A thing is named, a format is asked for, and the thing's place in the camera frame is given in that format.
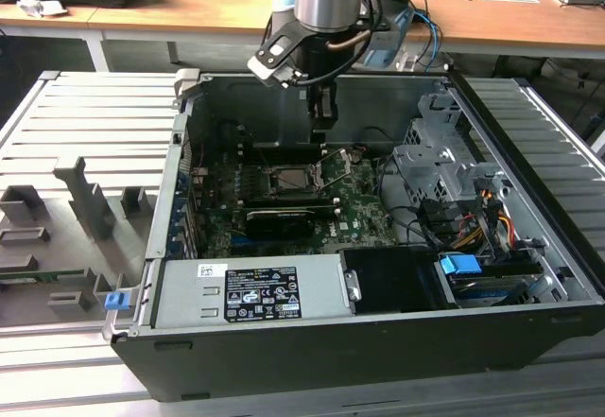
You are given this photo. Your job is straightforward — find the metal socket cover frame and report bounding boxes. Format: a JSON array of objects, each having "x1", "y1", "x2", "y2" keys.
[{"x1": 320, "y1": 146, "x2": 355, "y2": 196}]

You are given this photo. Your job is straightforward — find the crumpled white paper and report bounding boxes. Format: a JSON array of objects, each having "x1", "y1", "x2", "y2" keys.
[{"x1": 15, "y1": 0, "x2": 68, "y2": 20}]

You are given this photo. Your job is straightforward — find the black grey PC case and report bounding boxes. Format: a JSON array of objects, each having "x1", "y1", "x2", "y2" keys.
[{"x1": 101, "y1": 69, "x2": 605, "y2": 404}]

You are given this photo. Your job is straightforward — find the blue plastic latch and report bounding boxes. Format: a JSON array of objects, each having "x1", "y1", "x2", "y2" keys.
[{"x1": 103, "y1": 291, "x2": 130, "y2": 314}]

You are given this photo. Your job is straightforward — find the CPU socket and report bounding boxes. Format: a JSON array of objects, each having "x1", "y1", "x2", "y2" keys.
[{"x1": 265, "y1": 162, "x2": 332, "y2": 197}]

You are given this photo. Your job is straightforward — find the grey plastic case latch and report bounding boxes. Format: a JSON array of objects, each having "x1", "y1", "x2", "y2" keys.
[{"x1": 173, "y1": 68, "x2": 203, "y2": 102}]

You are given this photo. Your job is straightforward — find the green motherboard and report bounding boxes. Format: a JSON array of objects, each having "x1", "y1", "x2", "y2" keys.
[{"x1": 187, "y1": 144, "x2": 404, "y2": 258}]

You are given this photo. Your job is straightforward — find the grey power supply unit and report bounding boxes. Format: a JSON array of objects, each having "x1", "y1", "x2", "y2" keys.
[{"x1": 151, "y1": 252, "x2": 356, "y2": 332}]

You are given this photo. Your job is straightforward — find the silver wrist camera, black bracket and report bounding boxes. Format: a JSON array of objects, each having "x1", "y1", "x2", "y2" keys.
[{"x1": 246, "y1": 22, "x2": 313, "y2": 90}]

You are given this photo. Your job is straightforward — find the yellow red power wire bundle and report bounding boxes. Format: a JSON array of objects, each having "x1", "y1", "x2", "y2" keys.
[{"x1": 453, "y1": 188, "x2": 516, "y2": 251}]

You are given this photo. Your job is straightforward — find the black graphics card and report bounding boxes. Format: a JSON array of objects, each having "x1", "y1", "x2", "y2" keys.
[{"x1": 244, "y1": 205, "x2": 317, "y2": 242}]

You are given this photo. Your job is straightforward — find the green RAM stick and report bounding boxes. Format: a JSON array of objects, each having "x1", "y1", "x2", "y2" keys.
[{"x1": 0, "y1": 269, "x2": 89, "y2": 284}]

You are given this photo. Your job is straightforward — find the blue cable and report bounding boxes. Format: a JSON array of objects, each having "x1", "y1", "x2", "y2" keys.
[{"x1": 408, "y1": 8, "x2": 445, "y2": 71}]

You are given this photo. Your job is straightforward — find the hard disk in blue carrier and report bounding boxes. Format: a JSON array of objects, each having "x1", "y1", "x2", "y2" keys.
[{"x1": 434, "y1": 253, "x2": 543, "y2": 309}]

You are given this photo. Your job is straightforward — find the black RAM slot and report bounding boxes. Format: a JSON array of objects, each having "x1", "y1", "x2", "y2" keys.
[
  {"x1": 257, "y1": 151, "x2": 327, "y2": 165},
  {"x1": 248, "y1": 191, "x2": 337, "y2": 203},
  {"x1": 243, "y1": 199, "x2": 342, "y2": 216},
  {"x1": 253, "y1": 142, "x2": 327, "y2": 154}
]

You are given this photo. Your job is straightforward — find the wooden desk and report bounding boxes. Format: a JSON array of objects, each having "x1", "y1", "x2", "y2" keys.
[{"x1": 0, "y1": 0, "x2": 605, "y2": 76}]

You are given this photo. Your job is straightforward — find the silver metal drive cage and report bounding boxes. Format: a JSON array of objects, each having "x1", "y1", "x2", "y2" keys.
[{"x1": 390, "y1": 91, "x2": 511, "y2": 213}]

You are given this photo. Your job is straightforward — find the grey parts rack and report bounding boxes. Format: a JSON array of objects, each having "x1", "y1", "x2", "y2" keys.
[{"x1": 0, "y1": 155, "x2": 161, "y2": 329}]

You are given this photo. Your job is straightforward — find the black data cable bundle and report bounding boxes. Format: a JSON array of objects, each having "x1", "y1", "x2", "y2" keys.
[{"x1": 377, "y1": 154, "x2": 458, "y2": 251}]

